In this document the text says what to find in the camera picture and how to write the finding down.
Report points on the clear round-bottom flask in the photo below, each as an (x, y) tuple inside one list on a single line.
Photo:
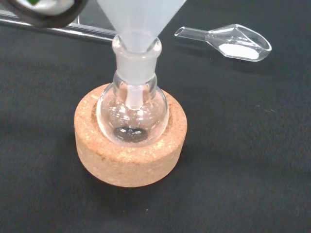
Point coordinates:
[(109, 116)]

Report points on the clear glass weighing funnel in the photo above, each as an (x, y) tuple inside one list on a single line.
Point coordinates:
[(239, 49)]

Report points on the black bench cloth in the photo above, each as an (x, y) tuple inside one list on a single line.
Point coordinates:
[(243, 145)]

